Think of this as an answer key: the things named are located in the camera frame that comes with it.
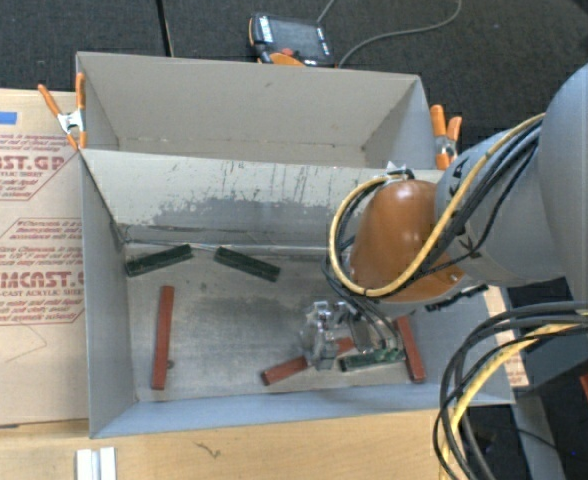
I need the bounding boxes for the dark green flat block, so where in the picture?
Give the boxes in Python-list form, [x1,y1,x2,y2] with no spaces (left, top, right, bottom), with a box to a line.
[213,246,282,284]
[124,243,195,278]
[338,349,406,373]

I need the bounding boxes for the brown cardboard board, red print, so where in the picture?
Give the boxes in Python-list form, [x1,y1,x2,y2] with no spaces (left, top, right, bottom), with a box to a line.
[0,86,529,432]

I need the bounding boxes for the grey metal bin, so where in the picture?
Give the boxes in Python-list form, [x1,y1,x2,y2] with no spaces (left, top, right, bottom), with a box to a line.
[75,51,518,440]

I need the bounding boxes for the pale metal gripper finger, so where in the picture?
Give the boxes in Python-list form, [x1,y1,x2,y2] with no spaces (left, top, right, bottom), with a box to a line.
[306,335,340,372]
[302,301,350,338]

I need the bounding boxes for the red-brown flat block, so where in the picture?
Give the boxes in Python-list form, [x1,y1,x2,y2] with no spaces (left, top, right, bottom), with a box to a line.
[150,285,176,391]
[260,337,356,387]
[395,315,427,385]

